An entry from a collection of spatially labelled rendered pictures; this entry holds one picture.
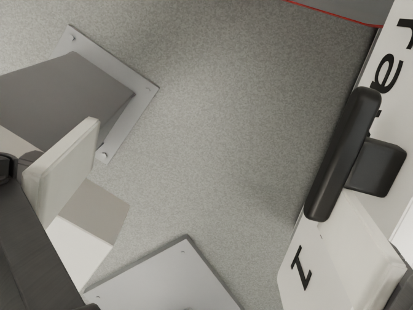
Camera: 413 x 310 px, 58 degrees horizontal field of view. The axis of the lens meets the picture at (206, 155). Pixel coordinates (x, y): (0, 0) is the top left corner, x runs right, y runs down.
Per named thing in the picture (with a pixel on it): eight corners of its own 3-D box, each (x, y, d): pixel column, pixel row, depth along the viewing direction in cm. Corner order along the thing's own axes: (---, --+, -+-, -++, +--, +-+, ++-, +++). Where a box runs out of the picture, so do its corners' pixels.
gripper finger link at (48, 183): (34, 246, 14) (13, 242, 14) (92, 170, 20) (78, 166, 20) (42, 176, 13) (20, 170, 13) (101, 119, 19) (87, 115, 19)
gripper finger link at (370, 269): (391, 263, 14) (410, 268, 14) (335, 181, 20) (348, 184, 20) (357, 323, 15) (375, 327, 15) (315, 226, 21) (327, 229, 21)
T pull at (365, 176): (299, 210, 21) (305, 222, 20) (353, 82, 18) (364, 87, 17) (359, 225, 21) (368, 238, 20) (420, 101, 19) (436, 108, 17)
